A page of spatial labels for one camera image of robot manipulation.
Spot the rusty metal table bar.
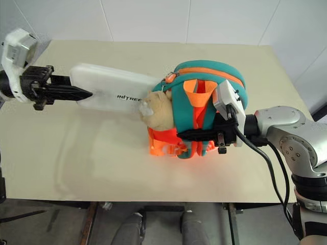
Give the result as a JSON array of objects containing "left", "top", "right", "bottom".
[{"left": 78, "top": 201, "right": 99, "bottom": 245}]

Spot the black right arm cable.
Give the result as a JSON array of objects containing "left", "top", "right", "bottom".
[{"left": 226, "top": 106, "right": 295, "bottom": 225}]

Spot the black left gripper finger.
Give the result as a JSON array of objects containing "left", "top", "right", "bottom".
[
  {"left": 46, "top": 85, "right": 93, "bottom": 102},
  {"left": 50, "top": 75, "right": 72, "bottom": 87}
]

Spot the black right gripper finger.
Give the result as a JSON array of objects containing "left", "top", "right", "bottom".
[{"left": 176, "top": 129, "right": 218, "bottom": 141}]

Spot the black tripod leg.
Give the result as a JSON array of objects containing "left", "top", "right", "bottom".
[{"left": 0, "top": 209, "right": 48, "bottom": 224}]

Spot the white plastic box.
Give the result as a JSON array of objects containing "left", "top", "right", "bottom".
[{"left": 68, "top": 63, "right": 160, "bottom": 114}]

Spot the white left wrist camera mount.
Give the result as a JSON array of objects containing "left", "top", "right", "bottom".
[{"left": 1, "top": 28, "right": 39, "bottom": 103}]

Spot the black upright post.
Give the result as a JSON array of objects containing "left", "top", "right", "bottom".
[{"left": 0, "top": 150, "right": 7, "bottom": 205}]

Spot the black metal table bar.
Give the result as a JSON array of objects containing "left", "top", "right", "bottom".
[{"left": 221, "top": 203, "right": 244, "bottom": 245}]

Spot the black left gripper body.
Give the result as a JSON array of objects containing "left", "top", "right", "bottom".
[{"left": 19, "top": 65, "right": 55, "bottom": 111}]

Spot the beige plush toy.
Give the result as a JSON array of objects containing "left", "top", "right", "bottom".
[{"left": 138, "top": 90, "right": 176, "bottom": 131}]

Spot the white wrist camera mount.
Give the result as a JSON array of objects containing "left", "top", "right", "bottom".
[
  {"left": 1, "top": 28, "right": 39, "bottom": 103},
  {"left": 212, "top": 79, "right": 247, "bottom": 148}
]

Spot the dark grey rounded shape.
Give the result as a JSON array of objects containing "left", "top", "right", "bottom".
[
  {"left": 180, "top": 203, "right": 206, "bottom": 245},
  {"left": 115, "top": 211, "right": 145, "bottom": 245}
]

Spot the dark floor object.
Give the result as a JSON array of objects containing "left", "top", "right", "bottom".
[{"left": 308, "top": 100, "right": 327, "bottom": 123}]

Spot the orange and teal backpack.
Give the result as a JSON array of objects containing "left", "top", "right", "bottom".
[{"left": 147, "top": 59, "right": 247, "bottom": 160}]

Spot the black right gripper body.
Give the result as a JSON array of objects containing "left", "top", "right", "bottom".
[{"left": 214, "top": 112, "right": 240, "bottom": 154}]

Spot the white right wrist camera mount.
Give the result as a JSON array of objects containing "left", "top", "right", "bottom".
[{"left": 212, "top": 79, "right": 247, "bottom": 148}]

